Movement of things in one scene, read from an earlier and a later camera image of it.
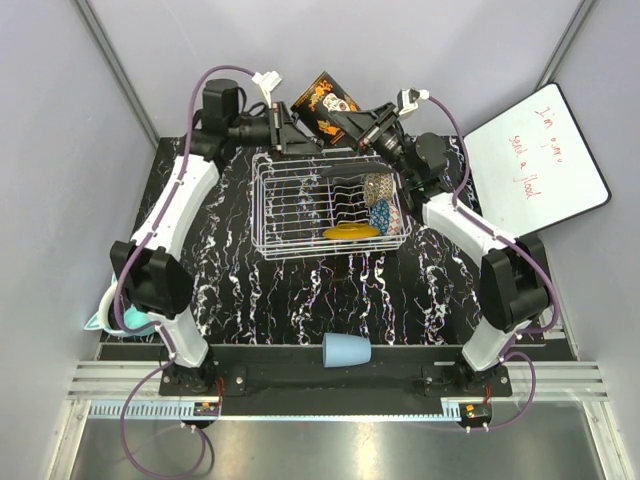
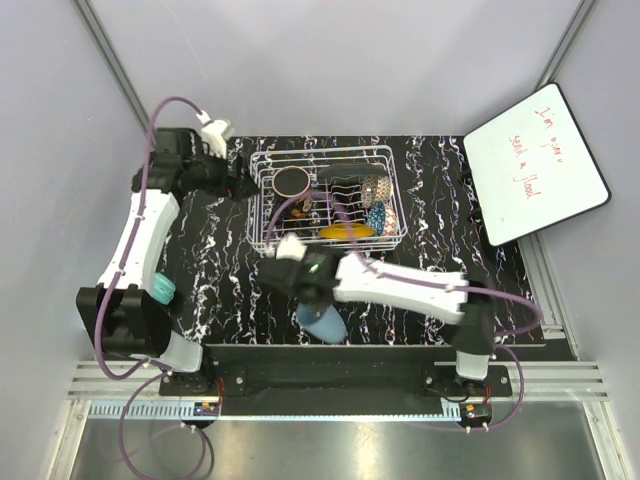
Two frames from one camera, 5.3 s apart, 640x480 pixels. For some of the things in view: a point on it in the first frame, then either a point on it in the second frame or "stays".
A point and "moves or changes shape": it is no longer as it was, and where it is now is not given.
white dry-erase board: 532,167 stays
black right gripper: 357,123 → 327,302
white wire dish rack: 308,204 stays
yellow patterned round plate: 351,231 stays
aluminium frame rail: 132,390 stays
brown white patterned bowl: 377,186 stays
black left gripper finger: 299,137 → 241,185
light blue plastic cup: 343,350 moves or changes shape
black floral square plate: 356,169 stays
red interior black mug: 315,104 → 292,182
